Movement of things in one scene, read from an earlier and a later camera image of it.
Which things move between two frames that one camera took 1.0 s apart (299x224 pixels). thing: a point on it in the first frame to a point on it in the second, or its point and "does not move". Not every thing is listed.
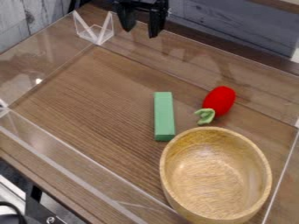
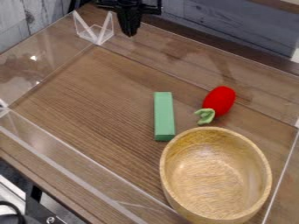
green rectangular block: x=163 y=115 does not move
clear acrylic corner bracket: x=95 y=33 does not move
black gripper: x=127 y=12 to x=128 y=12
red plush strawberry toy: x=218 y=103 does not move
